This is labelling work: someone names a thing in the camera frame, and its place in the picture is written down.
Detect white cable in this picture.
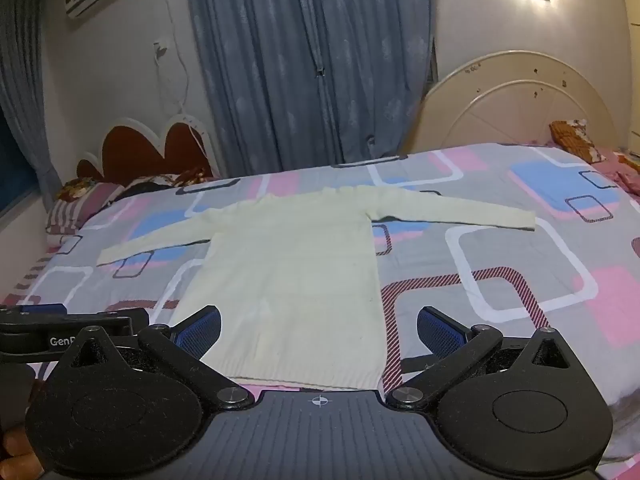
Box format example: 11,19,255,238
157,57,213,176

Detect dark window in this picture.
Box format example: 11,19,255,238
0,110,38,211

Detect cream wardrobe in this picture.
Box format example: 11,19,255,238
617,0,640,151

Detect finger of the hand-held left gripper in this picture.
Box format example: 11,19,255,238
0,304,151,343

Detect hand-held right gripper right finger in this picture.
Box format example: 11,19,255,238
386,306,588,408

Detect wide grey-blue curtain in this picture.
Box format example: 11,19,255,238
182,0,438,173

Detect person's left hand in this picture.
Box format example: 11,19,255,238
0,427,43,480

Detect dark floral pillow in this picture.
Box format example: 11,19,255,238
120,170,216,196

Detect cream round headboard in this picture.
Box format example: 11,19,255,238
407,50,621,153

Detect patterned grey pink bedspread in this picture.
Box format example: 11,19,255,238
0,142,640,461

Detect orange patterned pillow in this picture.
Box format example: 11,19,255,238
549,119,608,163

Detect pink bed sheet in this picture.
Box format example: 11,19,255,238
590,147,640,196

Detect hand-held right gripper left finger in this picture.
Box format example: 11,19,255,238
52,305,253,411

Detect narrow grey-blue curtain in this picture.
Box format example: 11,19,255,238
0,0,63,196

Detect cream knitted sweater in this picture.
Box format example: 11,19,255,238
96,185,537,392

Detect striped red pillow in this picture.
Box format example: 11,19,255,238
45,177,126,236

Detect red and white headboard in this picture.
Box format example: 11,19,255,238
75,114,221,183

